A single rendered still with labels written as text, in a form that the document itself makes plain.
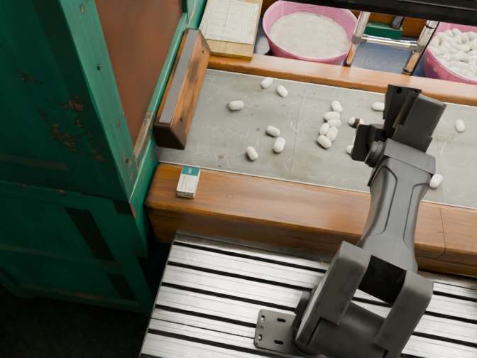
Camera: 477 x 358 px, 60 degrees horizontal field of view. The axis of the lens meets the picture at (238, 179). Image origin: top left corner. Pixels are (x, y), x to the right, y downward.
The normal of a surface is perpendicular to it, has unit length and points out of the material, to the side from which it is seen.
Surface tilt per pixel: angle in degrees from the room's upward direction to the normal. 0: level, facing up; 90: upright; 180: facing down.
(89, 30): 90
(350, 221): 0
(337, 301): 47
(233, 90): 0
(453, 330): 0
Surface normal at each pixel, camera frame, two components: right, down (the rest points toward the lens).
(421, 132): -0.30, 0.20
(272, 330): 0.05, -0.54
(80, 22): 0.99, 0.15
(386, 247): 0.18, -0.73
